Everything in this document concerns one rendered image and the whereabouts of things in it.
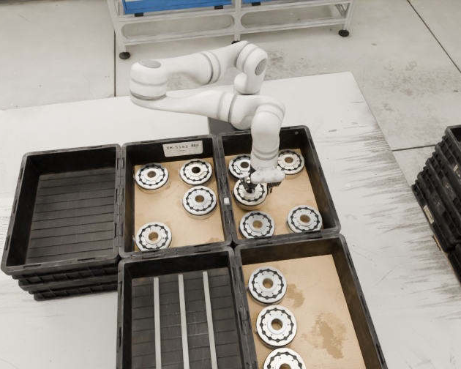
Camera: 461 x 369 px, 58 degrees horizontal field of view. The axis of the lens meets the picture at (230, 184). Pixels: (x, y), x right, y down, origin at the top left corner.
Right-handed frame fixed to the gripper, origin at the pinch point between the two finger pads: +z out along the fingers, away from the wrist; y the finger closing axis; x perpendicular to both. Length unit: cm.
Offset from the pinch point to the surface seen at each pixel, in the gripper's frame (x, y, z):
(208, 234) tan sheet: 10.8, 16.9, 4.5
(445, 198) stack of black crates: -20, -91, 51
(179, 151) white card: -18.0, 23.7, -0.2
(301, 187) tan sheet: -2.5, -14.0, 4.4
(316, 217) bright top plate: 10.8, -15.0, 1.2
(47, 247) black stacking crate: 9, 64, 5
